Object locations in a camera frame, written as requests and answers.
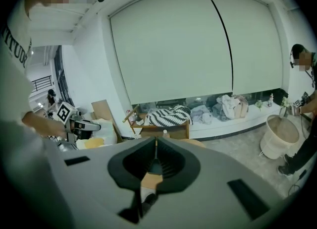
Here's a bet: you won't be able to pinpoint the white crumpled garment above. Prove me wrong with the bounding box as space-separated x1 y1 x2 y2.
216 95 240 119

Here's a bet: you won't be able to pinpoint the beige bag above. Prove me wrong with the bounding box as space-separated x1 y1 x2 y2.
232 95 250 118

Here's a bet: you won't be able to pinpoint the egg-shaped beanbag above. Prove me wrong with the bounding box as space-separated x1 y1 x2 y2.
75 118 119 150

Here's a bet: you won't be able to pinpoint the black floor cable with adapter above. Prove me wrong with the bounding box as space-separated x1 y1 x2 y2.
288 170 308 197

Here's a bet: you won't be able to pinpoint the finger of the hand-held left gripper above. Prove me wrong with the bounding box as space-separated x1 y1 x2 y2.
74 120 102 132

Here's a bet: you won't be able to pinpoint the white laundry basket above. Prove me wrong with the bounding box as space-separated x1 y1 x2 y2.
259 114 301 160

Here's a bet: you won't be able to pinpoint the person's white printed t-shirt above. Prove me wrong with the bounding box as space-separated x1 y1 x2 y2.
0 0 60 229

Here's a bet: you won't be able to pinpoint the light grey clothes heap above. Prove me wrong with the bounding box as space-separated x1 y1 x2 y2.
190 105 213 124

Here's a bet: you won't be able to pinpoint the white flower vase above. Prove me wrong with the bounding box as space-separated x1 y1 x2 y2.
279 96 292 118

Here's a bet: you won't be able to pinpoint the black white striped blanket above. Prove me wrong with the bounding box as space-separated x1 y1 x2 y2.
145 105 193 127

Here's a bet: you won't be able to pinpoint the narrow white roller blind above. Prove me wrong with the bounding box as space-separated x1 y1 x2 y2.
204 0 284 97

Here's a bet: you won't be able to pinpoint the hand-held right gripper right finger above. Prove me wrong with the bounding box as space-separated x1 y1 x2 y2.
142 137 284 229

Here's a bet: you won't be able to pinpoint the person's left forearm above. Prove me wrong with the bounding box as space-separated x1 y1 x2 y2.
21 111 67 137

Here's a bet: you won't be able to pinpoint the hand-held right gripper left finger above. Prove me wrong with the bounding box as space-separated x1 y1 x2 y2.
47 137 158 229

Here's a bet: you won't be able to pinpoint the black bag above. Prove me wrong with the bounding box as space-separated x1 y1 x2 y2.
273 88 289 106

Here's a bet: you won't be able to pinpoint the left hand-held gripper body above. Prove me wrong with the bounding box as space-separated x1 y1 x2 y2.
55 101 93 147

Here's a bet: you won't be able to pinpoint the dark grey garment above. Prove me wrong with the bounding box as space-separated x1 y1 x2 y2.
211 103 231 121

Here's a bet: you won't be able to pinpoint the wide white roller blind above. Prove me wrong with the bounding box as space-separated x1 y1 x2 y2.
108 0 235 106

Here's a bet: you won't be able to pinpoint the black metal railing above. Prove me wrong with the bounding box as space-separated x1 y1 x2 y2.
31 75 54 92

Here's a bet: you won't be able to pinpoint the brown cardboard sheets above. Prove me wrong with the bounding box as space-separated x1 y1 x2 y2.
91 99 124 144

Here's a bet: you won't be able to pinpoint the wooden side shelf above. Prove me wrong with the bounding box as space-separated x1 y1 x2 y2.
123 104 191 140

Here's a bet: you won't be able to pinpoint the pile of clothes on ledge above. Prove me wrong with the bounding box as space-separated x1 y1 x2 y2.
189 103 283 140

